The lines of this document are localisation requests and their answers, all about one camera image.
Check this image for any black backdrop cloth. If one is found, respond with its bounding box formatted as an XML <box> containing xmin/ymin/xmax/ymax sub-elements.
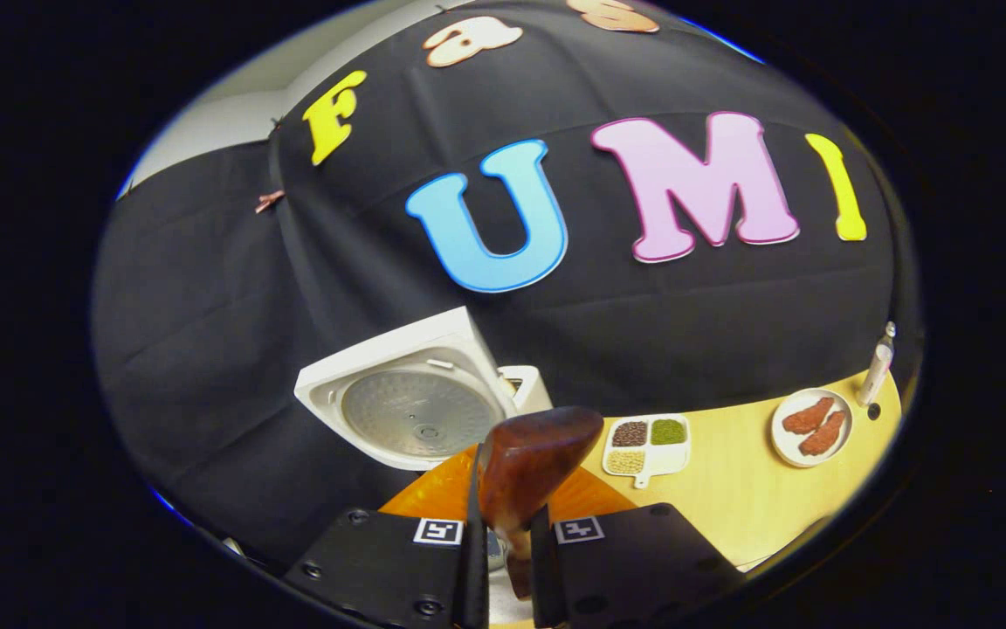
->
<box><xmin>91</xmin><ymin>0</ymin><xmax>914</xmax><ymax>569</ymax></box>

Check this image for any brown wooden spoon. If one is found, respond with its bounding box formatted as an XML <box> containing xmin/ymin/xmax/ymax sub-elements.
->
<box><xmin>477</xmin><ymin>405</ymin><xmax>605</xmax><ymax>599</ymax></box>

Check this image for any white toaster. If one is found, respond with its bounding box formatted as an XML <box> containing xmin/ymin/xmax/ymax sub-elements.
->
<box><xmin>499</xmin><ymin>365</ymin><xmax>554</xmax><ymax>416</ymax></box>

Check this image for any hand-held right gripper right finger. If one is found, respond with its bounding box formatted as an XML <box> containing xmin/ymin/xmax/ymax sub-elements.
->
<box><xmin>529</xmin><ymin>472</ymin><xmax>747</xmax><ymax>629</ymax></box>

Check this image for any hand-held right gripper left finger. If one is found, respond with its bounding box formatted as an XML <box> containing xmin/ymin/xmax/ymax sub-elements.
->
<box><xmin>283</xmin><ymin>444</ymin><xmax>491</xmax><ymax>629</ymax></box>

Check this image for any white rice cooker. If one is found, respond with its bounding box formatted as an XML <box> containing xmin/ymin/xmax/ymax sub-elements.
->
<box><xmin>293</xmin><ymin>306</ymin><xmax>523</xmax><ymax>473</ymax></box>

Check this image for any clear plastic bottle pink label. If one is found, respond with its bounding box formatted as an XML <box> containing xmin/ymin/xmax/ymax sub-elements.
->
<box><xmin>857</xmin><ymin>321</ymin><xmax>898</xmax><ymax>407</ymax></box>

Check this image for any red-brown meat piece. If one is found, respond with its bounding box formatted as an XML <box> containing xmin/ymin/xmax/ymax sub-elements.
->
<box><xmin>782</xmin><ymin>397</ymin><xmax>836</xmax><ymax>435</ymax></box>
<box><xmin>798</xmin><ymin>411</ymin><xmax>847</xmax><ymax>457</ymax></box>

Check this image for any white divided grain dish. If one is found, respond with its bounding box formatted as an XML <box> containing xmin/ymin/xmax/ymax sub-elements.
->
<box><xmin>602</xmin><ymin>413</ymin><xmax>692</xmax><ymax>489</ymax></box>

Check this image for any white round plate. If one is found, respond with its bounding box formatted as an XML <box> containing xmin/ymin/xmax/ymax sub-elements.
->
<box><xmin>770</xmin><ymin>388</ymin><xmax>854</xmax><ymax>469</ymax></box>

